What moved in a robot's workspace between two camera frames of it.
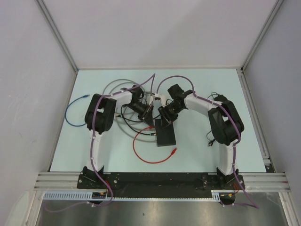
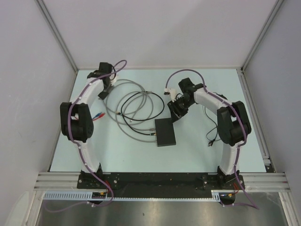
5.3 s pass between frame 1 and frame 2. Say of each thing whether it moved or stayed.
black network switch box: stayed
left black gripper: moved
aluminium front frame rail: stayed
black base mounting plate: stayed
